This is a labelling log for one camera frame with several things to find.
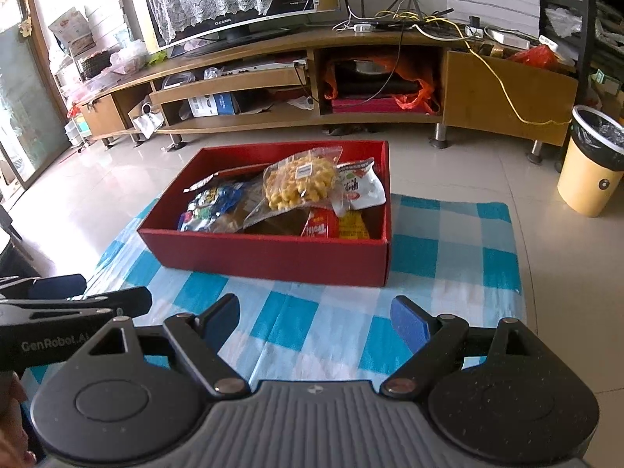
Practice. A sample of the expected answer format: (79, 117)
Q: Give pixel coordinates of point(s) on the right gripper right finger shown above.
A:
(436, 345)

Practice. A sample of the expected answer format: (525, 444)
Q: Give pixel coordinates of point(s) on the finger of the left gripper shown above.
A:
(133, 302)
(38, 288)

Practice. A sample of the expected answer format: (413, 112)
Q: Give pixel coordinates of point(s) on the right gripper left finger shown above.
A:
(197, 340)

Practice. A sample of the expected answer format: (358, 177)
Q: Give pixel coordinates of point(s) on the blue sausage snack pack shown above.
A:
(215, 210)

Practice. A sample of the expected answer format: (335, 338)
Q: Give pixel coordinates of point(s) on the red white long packet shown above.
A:
(211, 179)

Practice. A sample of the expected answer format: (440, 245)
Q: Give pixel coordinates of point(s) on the red Trolli candy bag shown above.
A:
(323, 223)

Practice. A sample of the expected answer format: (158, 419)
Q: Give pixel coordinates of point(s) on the yellow waffle snack bag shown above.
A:
(307, 179)

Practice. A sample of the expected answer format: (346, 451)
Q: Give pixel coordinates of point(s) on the silver snack packet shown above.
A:
(357, 187)

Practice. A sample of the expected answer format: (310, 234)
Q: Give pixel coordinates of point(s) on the person's left hand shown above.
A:
(14, 440)

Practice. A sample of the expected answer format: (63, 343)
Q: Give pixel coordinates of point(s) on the blue white checkered cloth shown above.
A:
(448, 257)

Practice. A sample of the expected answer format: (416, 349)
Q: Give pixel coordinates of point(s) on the red cardboard box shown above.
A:
(275, 249)

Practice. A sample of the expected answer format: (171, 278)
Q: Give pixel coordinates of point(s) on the blue white box on shelf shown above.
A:
(213, 105)

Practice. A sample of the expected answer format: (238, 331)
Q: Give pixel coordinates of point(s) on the cream trash bin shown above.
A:
(593, 164)

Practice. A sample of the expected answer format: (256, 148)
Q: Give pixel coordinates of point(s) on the orange bag in cabinet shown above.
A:
(382, 84)

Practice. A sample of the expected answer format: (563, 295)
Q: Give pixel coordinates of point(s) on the wooden TV stand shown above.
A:
(276, 85)

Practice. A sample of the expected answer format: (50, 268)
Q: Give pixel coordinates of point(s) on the black metal shelf rack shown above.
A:
(590, 32)

